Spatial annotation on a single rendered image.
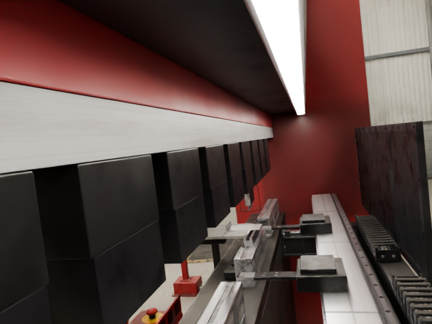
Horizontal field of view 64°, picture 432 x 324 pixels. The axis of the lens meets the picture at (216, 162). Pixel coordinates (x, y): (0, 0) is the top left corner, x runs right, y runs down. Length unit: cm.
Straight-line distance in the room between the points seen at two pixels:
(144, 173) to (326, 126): 180
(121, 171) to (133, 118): 7
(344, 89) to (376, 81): 660
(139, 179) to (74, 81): 14
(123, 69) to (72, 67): 9
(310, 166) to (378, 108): 664
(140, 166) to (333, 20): 194
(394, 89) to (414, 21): 151
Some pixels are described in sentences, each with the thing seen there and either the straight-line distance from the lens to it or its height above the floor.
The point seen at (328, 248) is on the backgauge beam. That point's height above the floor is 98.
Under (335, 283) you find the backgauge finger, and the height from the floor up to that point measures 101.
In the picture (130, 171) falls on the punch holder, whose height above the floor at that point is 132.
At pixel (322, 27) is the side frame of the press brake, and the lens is 225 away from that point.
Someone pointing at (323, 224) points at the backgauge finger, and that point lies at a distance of 129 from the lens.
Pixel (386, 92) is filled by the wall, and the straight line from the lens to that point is 881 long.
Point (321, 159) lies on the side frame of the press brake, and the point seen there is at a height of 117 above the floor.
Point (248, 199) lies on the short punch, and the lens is 130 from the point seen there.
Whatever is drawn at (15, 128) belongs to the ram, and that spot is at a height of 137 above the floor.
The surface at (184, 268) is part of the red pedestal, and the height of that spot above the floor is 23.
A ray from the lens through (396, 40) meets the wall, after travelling 905.
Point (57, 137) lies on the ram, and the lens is 31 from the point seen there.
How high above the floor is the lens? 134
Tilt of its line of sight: 3 degrees down
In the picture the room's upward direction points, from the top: 7 degrees counter-clockwise
